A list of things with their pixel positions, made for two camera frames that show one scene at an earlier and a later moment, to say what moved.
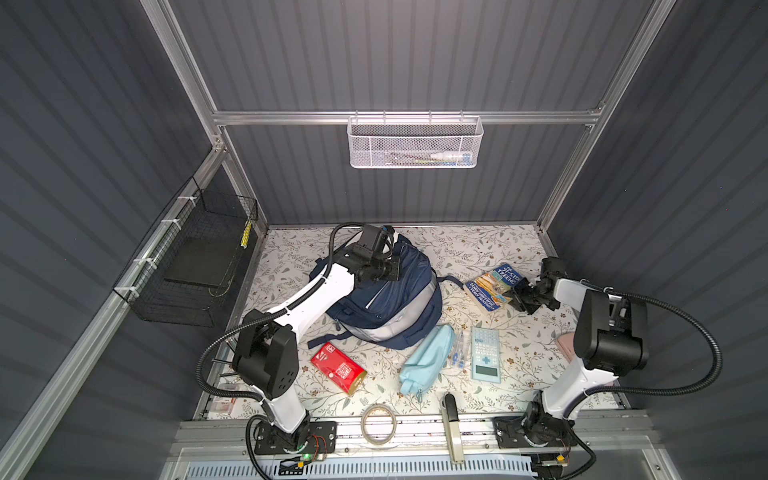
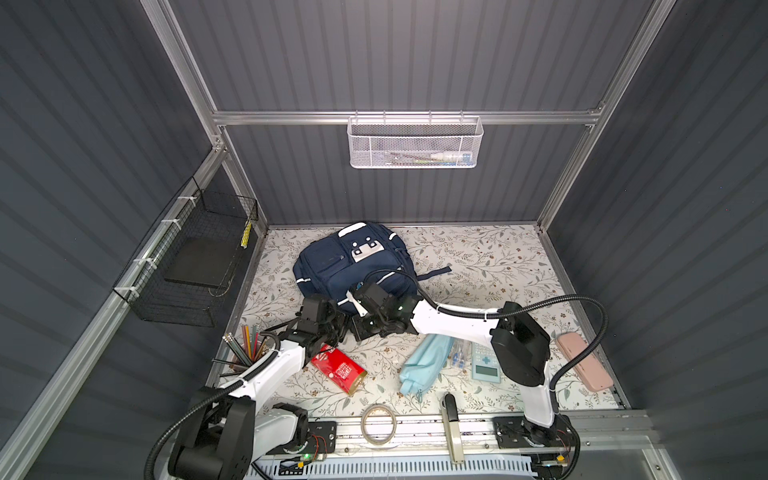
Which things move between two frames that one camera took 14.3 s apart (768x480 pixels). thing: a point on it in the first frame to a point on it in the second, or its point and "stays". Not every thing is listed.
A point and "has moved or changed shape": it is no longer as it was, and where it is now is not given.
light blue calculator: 485,356 stays
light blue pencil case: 426,361 stays
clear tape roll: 394,424 stays
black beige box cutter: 450,411 stays
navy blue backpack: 402,313 has moved or changed shape
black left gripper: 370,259 to 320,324
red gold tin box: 338,368 stays
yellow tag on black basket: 246,234 stays
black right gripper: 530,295 to 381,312
